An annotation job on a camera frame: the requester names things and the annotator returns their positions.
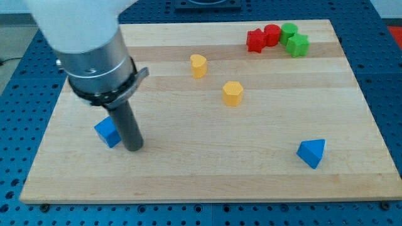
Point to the red star block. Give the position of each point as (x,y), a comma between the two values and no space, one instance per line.
(256,40)

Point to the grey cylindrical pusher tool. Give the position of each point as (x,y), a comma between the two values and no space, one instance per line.
(126,125)

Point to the green star block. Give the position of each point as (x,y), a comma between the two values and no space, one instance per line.
(297,45)

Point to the red cylinder block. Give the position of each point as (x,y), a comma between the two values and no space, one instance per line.
(272,33)

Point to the blue cube block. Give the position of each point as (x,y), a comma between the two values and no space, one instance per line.
(107,132)

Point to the blue triangle block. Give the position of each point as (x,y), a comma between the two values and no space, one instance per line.
(311,152)

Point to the green cylinder block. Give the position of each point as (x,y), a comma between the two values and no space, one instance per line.
(287,31)

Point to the wooden board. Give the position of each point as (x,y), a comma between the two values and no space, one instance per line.
(197,149)

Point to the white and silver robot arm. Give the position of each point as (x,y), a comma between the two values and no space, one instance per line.
(87,40)

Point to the yellow hexagon block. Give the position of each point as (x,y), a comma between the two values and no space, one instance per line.
(232,93)

